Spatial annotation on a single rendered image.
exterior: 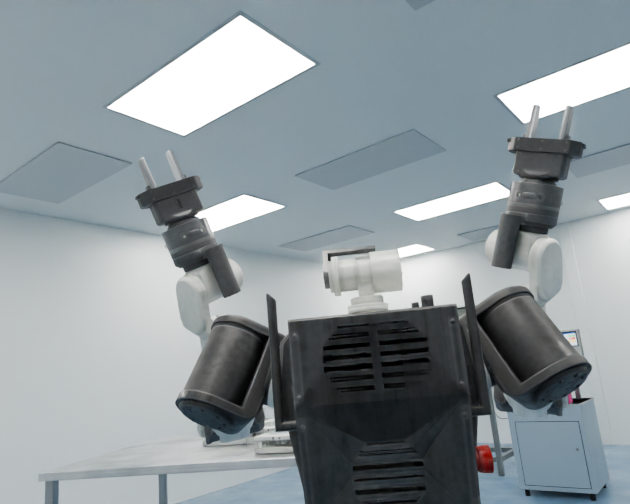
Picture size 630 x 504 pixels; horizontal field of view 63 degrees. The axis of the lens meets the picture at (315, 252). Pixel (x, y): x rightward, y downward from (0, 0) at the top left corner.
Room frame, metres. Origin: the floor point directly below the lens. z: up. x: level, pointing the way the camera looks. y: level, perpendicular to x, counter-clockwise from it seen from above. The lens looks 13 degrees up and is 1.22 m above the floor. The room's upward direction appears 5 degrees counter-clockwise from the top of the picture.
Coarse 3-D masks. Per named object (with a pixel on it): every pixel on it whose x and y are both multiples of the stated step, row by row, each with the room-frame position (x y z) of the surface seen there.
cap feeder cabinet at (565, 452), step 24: (576, 408) 4.53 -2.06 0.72; (528, 432) 4.78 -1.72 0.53; (552, 432) 4.66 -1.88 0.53; (576, 432) 4.55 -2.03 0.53; (528, 456) 4.80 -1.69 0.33; (552, 456) 4.68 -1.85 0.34; (576, 456) 4.57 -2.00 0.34; (600, 456) 4.80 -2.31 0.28; (528, 480) 4.83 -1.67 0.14; (552, 480) 4.70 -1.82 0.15; (576, 480) 4.59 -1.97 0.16; (600, 480) 4.66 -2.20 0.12
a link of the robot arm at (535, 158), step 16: (512, 144) 0.86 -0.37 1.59; (528, 144) 0.84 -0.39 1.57; (544, 144) 0.83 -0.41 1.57; (560, 144) 0.82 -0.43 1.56; (576, 144) 0.81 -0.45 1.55; (528, 160) 0.85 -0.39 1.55; (544, 160) 0.84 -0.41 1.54; (560, 160) 0.82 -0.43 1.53; (528, 176) 0.85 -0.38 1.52; (544, 176) 0.84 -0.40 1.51; (560, 176) 0.83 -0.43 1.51; (512, 192) 0.87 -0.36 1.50; (528, 192) 0.85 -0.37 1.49; (544, 192) 0.84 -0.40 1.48; (560, 192) 0.85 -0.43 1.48; (544, 208) 0.85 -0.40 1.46
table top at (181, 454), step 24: (96, 456) 2.79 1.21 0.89; (120, 456) 2.70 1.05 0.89; (144, 456) 2.62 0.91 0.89; (168, 456) 2.54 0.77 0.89; (192, 456) 2.47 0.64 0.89; (216, 456) 2.40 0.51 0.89; (240, 456) 2.34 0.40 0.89; (264, 456) 2.28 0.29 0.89; (288, 456) 2.22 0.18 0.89; (48, 480) 2.37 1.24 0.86
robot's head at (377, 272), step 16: (368, 256) 0.79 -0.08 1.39; (384, 256) 0.78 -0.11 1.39; (336, 272) 0.78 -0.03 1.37; (352, 272) 0.78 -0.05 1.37; (368, 272) 0.78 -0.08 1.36; (384, 272) 0.77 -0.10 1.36; (400, 272) 0.77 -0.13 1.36; (352, 288) 0.80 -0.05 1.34; (368, 288) 0.79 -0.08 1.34; (384, 288) 0.79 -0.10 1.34; (400, 288) 0.79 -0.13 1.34; (352, 304) 0.80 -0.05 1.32; (368, 304) 0.78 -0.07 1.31; (384, 304) 0.79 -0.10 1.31
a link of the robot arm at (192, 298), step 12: (192, 276) 0.91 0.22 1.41; (180, 288) 0.92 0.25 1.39; (192, 288) 0.90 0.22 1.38; (204, 288) 0.91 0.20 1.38; (180, 300) 0.94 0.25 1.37; (192, 300) 0.92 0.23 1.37; (204, 300) 0.92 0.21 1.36; (180, 312) 0.95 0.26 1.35; (192, 312) 0.93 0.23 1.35; (204, 312) 0.93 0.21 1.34; (192, 324) 0.95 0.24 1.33; (204, 324) 0.94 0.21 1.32; (204, 336) 0.97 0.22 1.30
